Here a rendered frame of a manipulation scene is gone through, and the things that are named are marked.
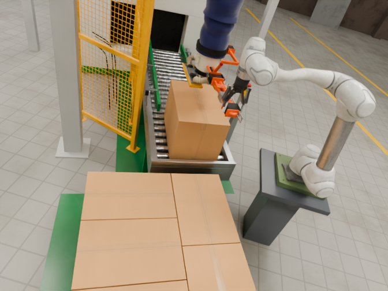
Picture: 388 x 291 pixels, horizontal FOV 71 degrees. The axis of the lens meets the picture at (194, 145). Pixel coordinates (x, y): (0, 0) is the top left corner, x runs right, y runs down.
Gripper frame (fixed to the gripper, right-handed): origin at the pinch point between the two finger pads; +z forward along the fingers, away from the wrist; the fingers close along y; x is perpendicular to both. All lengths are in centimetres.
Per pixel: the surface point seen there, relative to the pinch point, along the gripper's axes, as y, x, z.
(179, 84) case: 13, -80, 33
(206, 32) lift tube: 10, -54, -23
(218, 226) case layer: -6, 33, 73
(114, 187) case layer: 63, 0, 73
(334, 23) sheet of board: -713, -832, 110
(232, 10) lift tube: -1, -48, -40
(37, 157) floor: 134, -81, 128
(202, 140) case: 0, -27, 48
